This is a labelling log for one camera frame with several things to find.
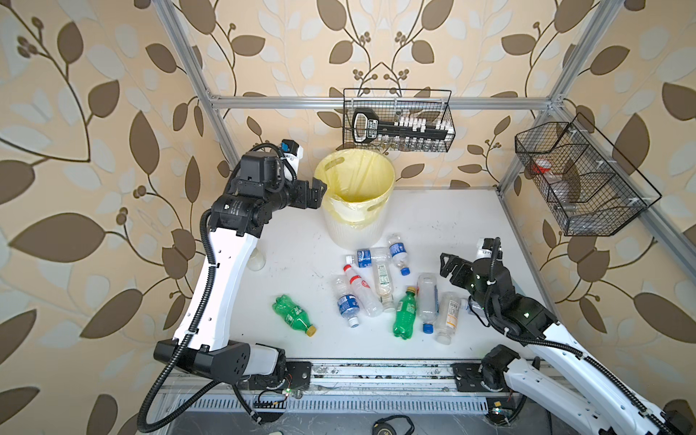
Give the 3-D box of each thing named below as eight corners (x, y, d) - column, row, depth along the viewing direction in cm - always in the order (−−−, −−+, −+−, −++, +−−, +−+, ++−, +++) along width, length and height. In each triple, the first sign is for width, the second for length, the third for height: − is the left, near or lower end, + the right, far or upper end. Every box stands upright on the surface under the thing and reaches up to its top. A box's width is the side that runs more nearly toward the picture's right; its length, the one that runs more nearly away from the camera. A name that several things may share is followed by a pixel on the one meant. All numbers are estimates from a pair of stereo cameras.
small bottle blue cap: (394, 277, 96) (396, 270, 92) (386, 242, 106) (387, 234, 102) (410, 275, 96) (412, 268, 92) (400, 240, 106) (402, 233, 102)
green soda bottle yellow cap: (272, 310, 88) (269, 304, 84) (285, 297, 91) (282, 291, 87) (307, 342, 81) (305, 337, 78) (319, 328, 84) (318, 323, 80)
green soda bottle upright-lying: (392, 336, 83) (394, 331, 79) (398, 291, 92) (400, 284, 88) (412, 341, 82) (415, 335, 78) (415, 294, 92) (418, 288, 87)
